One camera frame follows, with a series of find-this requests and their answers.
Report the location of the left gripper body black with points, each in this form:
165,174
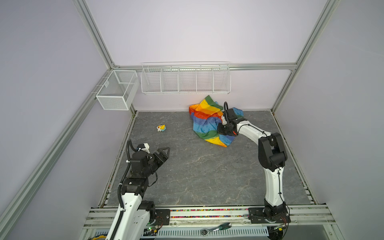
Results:
153,164

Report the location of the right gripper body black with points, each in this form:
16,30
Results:
223,129

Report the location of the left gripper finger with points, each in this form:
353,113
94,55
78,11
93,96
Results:
160,155
166,153

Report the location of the rainbow striped jacket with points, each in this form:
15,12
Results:
207,116

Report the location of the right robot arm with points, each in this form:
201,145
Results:
272,156

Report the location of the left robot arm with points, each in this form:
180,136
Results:
136,218

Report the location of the small yellow duck toy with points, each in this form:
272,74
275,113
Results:
161,128

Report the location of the white mesh box basket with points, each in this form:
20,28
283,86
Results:
118,90

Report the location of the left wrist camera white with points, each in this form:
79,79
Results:
144,147

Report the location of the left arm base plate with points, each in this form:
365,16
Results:
160,217

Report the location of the white slotted cable duct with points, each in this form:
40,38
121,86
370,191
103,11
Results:
197,233

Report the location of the long white wire basket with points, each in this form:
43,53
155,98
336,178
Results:
186,78

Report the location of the yellow handled pliers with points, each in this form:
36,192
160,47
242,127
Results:
99,237

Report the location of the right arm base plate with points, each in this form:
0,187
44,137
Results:
269,215

